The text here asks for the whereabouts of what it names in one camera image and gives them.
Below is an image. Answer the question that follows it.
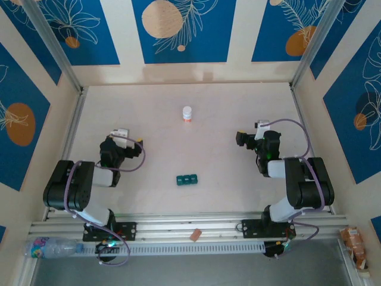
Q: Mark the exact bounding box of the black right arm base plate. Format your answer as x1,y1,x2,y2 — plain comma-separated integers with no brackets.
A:
241,218,297,239

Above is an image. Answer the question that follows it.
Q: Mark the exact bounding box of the aluminium front frame beam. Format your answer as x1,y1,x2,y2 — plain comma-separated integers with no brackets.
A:
29,212,349,239

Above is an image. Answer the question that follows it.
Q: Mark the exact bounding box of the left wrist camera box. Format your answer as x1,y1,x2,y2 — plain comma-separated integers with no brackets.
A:
109,128,131,148

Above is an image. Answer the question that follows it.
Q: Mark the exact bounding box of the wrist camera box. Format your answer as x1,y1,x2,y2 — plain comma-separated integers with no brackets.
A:
109,128,131,148
254,120,271,140

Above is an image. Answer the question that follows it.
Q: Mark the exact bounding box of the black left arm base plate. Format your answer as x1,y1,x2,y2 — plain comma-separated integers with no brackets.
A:
82,222,138,243

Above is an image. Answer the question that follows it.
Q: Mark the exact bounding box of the grey slotted cable duct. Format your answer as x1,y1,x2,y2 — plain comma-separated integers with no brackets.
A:
76,241,266,257

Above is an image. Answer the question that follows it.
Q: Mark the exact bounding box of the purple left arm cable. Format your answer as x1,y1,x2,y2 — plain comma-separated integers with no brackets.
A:
64,138,146,267

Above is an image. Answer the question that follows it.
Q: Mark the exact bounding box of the aluminium frame post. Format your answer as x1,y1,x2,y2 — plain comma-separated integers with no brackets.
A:
290,0,349,90
22,0,85,94

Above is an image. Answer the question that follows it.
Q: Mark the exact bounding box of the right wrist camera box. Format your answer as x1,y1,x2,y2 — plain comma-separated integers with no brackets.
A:
254,120,271,140

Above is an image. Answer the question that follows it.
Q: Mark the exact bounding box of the teal weekly pill organizer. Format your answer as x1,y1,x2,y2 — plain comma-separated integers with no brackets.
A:
176,173,199,187

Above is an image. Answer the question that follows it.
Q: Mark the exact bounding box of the orange snack packet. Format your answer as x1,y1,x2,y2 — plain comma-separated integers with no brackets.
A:
340,226,368,271

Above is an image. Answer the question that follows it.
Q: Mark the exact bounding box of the clear plastic water bottle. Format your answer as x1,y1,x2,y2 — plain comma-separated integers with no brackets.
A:
23,237,85,259

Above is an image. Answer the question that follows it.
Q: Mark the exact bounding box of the aluminium side rail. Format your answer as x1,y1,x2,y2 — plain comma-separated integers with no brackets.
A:
43,88,88,221
290,85,336,215

